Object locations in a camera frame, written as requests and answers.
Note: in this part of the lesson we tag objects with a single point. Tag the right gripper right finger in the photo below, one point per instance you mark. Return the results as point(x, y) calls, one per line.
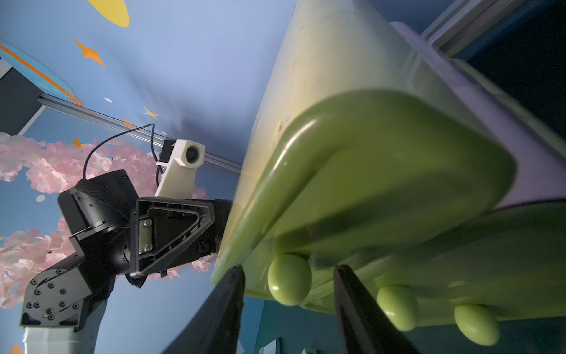
point(364, 327)

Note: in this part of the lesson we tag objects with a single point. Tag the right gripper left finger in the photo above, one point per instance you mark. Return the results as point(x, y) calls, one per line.
point(216, 326)

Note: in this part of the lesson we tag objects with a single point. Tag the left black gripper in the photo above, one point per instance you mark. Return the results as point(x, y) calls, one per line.
point(168, 233)

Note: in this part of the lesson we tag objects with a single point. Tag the yellow green drawer cabinet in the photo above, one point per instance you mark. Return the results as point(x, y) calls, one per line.
point(336, 47)

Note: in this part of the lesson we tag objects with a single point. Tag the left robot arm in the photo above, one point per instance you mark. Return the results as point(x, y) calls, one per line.
point(114, 232)

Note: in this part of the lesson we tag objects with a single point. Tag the pink cherry blossom tree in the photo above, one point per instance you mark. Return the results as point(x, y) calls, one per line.
point(34, 235)

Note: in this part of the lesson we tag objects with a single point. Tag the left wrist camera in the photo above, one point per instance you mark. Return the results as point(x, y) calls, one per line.
point(180, 160)

